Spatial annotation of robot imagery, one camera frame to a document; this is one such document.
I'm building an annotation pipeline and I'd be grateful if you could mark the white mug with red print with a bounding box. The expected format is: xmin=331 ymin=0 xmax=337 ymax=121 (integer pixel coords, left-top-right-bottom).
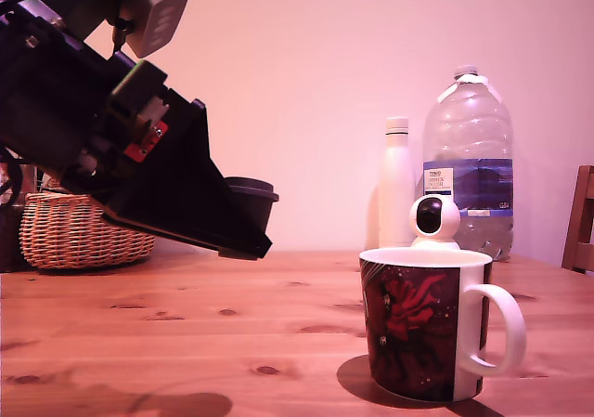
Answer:
xmin=358 ymin=245 xmax=528 ymax=404

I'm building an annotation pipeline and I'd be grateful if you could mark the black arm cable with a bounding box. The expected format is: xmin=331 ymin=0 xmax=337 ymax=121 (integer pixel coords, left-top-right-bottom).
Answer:
xmin=0 ymin=150 xmax=27 ymax=210

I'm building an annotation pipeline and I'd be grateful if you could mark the wooden chair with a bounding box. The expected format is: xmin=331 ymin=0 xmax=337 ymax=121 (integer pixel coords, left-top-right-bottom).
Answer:
xmin=560 ymin=163 xmax=594 ymax=275

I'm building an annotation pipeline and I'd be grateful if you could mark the dark coffee capsule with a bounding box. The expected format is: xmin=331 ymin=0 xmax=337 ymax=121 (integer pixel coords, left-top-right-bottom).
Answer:
xmin=224 ymin=176 xmax=281 ymax=233

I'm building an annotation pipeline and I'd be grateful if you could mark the small white round camera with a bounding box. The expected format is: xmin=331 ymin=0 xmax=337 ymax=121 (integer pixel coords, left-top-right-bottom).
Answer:
xmin=407 ymin=193 xmax=462 ymax=253

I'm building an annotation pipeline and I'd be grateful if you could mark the woven wicker basket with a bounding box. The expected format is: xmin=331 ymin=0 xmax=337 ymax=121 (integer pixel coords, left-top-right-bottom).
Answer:
xmin=19 ymin=191 xmax=158 ymax=270

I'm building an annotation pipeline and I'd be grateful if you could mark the large clear water bottle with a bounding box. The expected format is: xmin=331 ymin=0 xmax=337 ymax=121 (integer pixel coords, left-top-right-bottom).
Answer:
xmin=421 ymin=63 xmax=515 ymax=263

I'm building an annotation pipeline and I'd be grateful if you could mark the white metal bottle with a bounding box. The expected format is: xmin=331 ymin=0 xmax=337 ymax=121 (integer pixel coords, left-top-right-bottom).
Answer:
xmin=377 ymin=115 xmax=417 ymax=250

